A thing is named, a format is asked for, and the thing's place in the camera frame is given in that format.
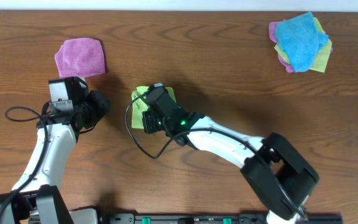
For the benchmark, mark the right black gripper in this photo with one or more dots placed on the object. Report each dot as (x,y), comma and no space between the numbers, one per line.
(147,122)

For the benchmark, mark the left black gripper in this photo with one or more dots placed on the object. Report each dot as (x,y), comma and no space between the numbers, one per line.
(104,104)

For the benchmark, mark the light green cloth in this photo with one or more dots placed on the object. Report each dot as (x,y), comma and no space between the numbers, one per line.
(138,107)

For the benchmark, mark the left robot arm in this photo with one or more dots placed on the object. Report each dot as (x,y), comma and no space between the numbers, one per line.
(36,196)

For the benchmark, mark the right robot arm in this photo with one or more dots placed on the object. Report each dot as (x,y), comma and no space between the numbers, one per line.
(278,174)

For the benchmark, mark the folded purple cloth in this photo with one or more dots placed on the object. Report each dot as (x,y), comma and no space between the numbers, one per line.
(82,57)

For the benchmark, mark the purple cloth in pile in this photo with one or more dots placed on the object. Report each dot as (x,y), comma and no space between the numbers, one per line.
(273,31)

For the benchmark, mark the blue cloth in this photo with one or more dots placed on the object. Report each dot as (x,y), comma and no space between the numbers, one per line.
(301,43)

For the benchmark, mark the yellow-green cloth in pile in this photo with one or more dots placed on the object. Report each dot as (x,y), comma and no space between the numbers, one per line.
(322,59)

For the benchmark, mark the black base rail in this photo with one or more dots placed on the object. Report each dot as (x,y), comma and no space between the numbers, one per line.
(248,218)

